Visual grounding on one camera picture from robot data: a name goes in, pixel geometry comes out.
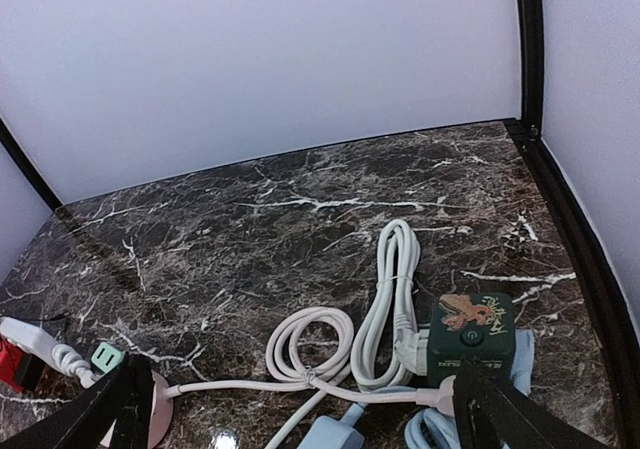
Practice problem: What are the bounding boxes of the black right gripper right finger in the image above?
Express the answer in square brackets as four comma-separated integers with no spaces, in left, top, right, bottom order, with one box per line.
[453,361,605,449]

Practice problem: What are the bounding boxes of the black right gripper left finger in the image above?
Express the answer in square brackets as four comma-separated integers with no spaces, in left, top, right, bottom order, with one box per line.
[1,355,153,449]

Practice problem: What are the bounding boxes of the white multi-socket power strip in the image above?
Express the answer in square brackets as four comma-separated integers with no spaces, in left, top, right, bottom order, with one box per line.
[0,317,57,368]

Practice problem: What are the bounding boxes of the red cube socket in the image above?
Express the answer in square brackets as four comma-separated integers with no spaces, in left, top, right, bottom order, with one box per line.
[0,337,45,393]

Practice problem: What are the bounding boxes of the pink round socket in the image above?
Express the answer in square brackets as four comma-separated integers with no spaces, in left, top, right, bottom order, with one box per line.
[99,371,175,449]

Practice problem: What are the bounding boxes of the mint green plug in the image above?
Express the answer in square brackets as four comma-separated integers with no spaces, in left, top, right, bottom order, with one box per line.
[91,342,124,374]

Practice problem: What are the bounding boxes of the dark green cube socket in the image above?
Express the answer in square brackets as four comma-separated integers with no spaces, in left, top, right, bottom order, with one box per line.
[426,293,516,387]

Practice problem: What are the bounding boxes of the light blue cable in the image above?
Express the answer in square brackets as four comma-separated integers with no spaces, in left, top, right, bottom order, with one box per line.
[403,408,464,449]

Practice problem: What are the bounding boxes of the white bundled power cable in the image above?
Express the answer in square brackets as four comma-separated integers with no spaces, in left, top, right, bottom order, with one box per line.
[350,218,431,389]

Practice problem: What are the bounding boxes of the white coiled pink-socket cable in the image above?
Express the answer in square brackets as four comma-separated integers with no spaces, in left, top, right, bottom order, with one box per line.
[158,306,457,413]

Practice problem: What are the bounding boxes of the black enclosure frame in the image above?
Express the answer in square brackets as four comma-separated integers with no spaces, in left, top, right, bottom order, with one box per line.
[1,0,639,448]

